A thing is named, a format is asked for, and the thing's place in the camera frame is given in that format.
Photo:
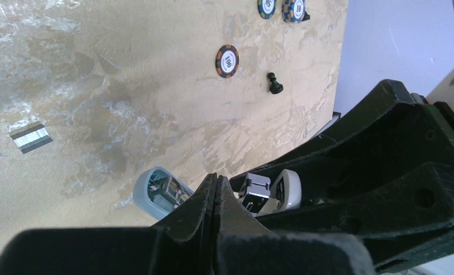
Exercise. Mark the brown poker chip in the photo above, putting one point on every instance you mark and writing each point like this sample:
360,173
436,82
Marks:
227,61

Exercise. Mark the blue poker chip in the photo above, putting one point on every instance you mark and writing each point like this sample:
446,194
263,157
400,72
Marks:
293,11

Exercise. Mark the strip of staples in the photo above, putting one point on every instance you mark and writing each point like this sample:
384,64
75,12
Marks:
30,137

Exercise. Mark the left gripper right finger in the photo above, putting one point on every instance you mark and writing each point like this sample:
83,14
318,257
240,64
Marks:
244,246

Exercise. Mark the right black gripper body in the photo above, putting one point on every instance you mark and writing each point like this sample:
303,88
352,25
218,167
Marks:
441,112

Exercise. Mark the small black knob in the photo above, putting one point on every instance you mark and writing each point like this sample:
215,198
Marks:
306,17

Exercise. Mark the black chess pawn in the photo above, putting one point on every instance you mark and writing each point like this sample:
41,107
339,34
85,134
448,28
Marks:
275,87

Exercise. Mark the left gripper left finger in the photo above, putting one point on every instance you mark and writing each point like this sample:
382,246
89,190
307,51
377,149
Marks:
178,244

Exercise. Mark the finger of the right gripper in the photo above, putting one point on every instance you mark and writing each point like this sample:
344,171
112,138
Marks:
383,173

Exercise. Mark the green poker chip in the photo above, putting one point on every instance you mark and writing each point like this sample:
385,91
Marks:
266,8

